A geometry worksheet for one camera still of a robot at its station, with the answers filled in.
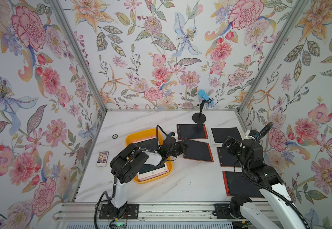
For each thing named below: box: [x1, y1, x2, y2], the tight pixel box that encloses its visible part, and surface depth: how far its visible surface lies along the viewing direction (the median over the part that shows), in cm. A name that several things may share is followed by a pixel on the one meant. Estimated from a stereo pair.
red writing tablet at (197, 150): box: [181, 137, 214, 162], surface depth 97 cm
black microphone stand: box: [191, 98, 212, 124], surface depth 116 cm
